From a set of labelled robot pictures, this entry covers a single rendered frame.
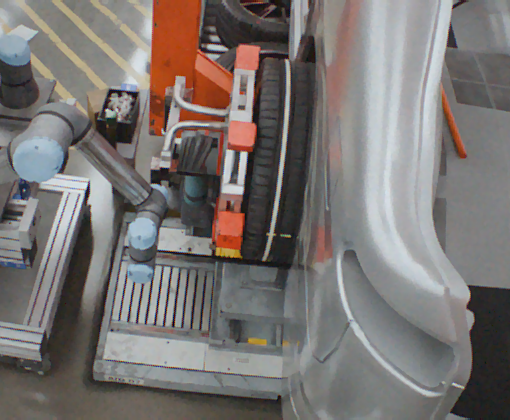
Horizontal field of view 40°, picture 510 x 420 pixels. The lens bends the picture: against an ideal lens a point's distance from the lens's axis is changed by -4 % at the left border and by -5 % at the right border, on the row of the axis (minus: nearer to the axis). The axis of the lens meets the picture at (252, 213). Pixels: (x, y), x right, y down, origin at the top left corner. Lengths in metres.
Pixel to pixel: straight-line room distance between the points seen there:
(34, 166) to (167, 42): 0.96
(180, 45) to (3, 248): 0.93
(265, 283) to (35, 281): 0.89
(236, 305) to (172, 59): 0.94
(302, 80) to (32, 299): 1.31
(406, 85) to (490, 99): 1.22
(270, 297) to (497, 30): 1.46
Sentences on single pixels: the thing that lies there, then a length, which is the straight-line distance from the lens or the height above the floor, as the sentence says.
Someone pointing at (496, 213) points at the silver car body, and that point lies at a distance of 2.31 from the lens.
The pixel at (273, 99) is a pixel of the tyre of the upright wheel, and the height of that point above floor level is 1.17.
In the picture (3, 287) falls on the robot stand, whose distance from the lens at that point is 2.88.
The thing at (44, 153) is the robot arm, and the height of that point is 1.29.
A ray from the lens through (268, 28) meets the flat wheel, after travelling 3.58.
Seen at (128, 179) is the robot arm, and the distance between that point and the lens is 2.01.
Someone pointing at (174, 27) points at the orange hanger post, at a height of 1.06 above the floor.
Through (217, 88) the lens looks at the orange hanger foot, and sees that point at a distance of 2.75.
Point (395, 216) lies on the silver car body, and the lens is 1.25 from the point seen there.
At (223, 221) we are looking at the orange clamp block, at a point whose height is 0.89.
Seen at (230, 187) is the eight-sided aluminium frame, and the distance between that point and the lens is 2.14.
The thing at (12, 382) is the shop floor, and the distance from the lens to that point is 2.90.
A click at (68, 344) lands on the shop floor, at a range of 2.95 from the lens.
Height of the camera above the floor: 2.55
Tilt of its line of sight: 49 degrees down
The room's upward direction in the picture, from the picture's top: 10 degrees clockwise
